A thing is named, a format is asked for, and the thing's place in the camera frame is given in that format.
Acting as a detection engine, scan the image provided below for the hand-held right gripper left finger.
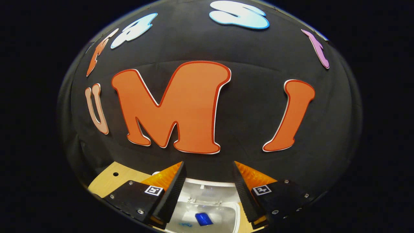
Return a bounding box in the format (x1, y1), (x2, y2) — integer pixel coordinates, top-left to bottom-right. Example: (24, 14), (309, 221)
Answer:
(103, 161), (187, 228)

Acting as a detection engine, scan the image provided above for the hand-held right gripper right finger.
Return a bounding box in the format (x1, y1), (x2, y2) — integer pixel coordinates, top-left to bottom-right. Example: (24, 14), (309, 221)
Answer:
(232, 161), (312, 228)

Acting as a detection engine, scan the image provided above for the white desktop garbage bin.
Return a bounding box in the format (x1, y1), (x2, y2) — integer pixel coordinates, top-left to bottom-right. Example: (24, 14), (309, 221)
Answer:
(152, 172), (241, 233)

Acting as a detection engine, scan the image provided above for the blue silver pop can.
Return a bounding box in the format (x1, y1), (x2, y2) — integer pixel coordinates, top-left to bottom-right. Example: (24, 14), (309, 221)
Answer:
(195, 213), (214, 226)

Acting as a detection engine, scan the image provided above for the wooden desktop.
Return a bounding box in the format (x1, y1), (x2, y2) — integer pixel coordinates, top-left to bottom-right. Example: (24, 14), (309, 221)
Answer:
(87, 162), (259, 233)

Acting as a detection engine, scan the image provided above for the black backdrop cloth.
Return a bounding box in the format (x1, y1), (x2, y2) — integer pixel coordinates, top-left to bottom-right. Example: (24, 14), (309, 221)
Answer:
(58, 0), (363, 194)

